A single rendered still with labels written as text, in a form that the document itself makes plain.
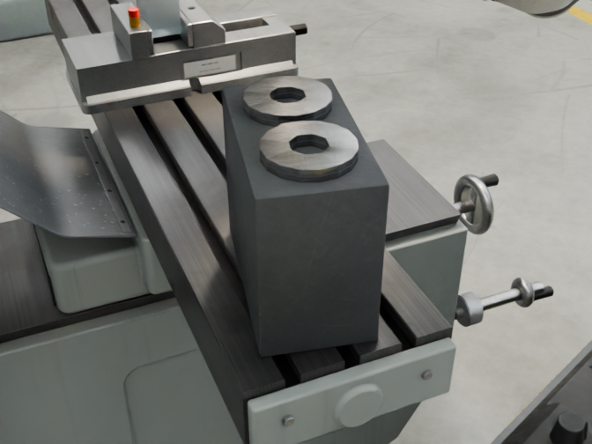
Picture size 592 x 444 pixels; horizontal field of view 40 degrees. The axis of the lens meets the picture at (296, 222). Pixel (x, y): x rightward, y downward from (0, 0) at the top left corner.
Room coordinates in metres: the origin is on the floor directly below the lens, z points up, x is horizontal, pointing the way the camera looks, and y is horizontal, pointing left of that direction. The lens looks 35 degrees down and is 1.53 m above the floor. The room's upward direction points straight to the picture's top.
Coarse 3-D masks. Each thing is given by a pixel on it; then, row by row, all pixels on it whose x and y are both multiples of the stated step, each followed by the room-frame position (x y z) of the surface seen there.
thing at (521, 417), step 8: (584, 352) 1.14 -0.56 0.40; (576, 360) 1.12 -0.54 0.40; (568, 368) 1.10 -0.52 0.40; (560, 376) 1.08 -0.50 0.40; (552, 384) 1.06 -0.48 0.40; (544, 392) 1.04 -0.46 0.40; (536, 400) 1.02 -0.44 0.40; (528, 408) 1.00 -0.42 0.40; (520, 416) 0.99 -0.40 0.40; (512, 424) 0.97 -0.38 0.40; (504, 432) 0.95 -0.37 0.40; (496, 440) 0.93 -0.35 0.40
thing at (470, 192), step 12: (468, 180) 1.28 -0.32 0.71; (480, 180) 1.27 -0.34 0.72; (492, 180) 1.28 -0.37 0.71; (456, 192) 1.31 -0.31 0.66; (468, 192) 1.29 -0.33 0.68; (480, 192) 1.25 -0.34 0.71; (456, 204) 1.26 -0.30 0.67; (468, 204) 1.26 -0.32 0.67; (480, 204) 1.25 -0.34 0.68; (492, 204) 1.23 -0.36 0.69; (468, 216) 1.28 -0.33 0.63; (480, 216) 1.25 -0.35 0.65; (492, 216) 1.23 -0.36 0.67; (468, 228) 1.26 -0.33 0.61; (480, 228) 1.23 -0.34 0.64
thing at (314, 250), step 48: (240, 96) 0.76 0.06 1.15; (288, 96) 0.75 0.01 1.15; (336, 96) 0.76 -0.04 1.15; (240, 144) 0.66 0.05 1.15; (288, 144) 0.64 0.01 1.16; (336, 144) 0.64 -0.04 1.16; (240, 192) 0.66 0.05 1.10; (288, 192) 0.58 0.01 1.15; (336, 192) 0.58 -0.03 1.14; (384, 192) 0.59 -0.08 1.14; (240, 240) 0.68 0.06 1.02; (288, 240) 0.57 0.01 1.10; (336, 240) 0.58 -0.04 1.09; (384, 240) 0.59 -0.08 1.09; (288, 288) 0.57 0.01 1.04; (336, 288) 0.58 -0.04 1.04; (288, 336) 0.57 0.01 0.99; (336, 336) 0.58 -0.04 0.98
